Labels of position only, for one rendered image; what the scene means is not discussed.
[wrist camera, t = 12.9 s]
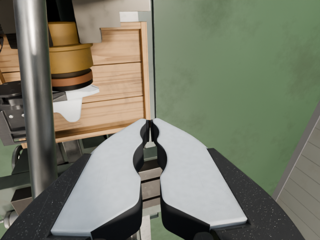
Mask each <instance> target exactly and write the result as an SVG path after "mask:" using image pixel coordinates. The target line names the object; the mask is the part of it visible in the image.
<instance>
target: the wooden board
mask: <svg viewBox="0 0 320 240"><path fill-rule="evenodd" d="M101 33H102V43H93V46H91V47H90V49H91V54H92V59H93V66H92V67H90V69H92V74H93V83H92V85H95V86H97V87H99V91H100V92H98V93H95V94H93V95H90V96H86V97H82V106H81V115H80V119H79V120H78V121H76V122H69V121H67V120H66V119H65V118H64V117H63V116H62V115H61V114H60V113H58V112H54V127H55V141H56V143H59V142H65V141H70V140H78V139H83V138H89V137H95V136H100V135H106V134H112V133H117V132H119V131H120V130H122V129H124V128H126V127H127V126H129V125H131V124H133V123H134V122H136V121H138V120H139V119H147V120H150V89H149V65H148V41H147V22H144V21H133V22H121V26H120V27H111V28H101ZM3 38H4V41H3V47H2V50H1V52H0V85H1V84H3V83H6V82H10V81H18V80H20V67H19V57H18V49H11V47H10V45H9V42H8V39H7V37H6V34H4V36H3Z"/></svg>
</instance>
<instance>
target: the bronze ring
mask: <svg viewBox="0 0 320 240"><path fill-rule="evenodd" d="M48 26H49V30H50V34H51V38H52V42H53V47H49V49H50V70H51V84H52V91H71V90H78V89H82V88H85V87H87V86H89V85H91V84H92V83H93V74H92V69H90V67H92V66H93V59H92V54H91V49H90V47H91V46H93V43H80V39H79V34H78V29H77V24H76V21H48Z"/></svg>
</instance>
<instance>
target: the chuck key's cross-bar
mask: <svg viewBox="0 0 320 240"><path fill-rule="evenodd" d="M13 7H14V17H15V27H16V37H17V47H18V57H19V67H20V81H21V90H22V100H23V110H24V120H25V130H26V140H27V149H28V159H29V169H30V183H31V193H32V201H33V200H34V199H35V198H36V197H38V196H39V195H40V194H41V193H42V192H43V191H44V190H45V189H46V188H47V187H48V186H49V185H50V184H52V183H53V182H54V181H55V180H56V179H57V178H58V169H57V155H56V141H55V127H54V112H53V98H52V84H51V70H50V49H49V35H48V21H47V7H46V0H13Z"/></svg>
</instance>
